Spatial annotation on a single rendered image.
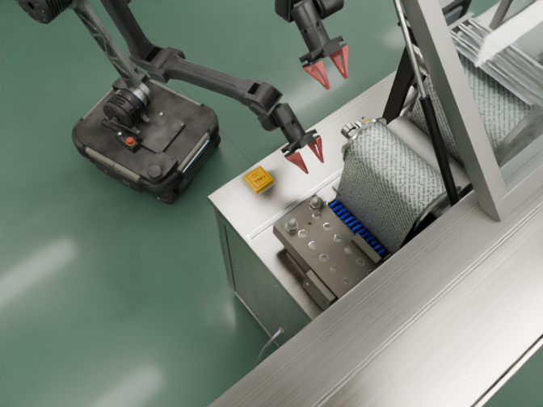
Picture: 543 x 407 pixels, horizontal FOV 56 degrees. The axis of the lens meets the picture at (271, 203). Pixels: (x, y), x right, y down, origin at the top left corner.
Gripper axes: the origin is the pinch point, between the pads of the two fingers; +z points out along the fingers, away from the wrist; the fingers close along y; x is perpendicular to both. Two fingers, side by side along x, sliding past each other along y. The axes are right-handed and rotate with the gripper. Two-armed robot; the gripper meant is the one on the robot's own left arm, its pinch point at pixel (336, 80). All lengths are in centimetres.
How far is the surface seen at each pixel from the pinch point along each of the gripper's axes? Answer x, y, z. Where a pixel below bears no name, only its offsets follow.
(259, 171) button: -39.1, 15.5, 18.1
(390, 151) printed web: 12.3, 2.4, 19.0
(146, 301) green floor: -124, 65, 61
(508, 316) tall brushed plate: 49, 19, 43
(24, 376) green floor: -127, 124, 58
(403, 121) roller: 1.6, -12.2, 18.3
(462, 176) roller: 15.2, -11.6, 34.4
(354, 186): -1.8, 7.5, 26.4
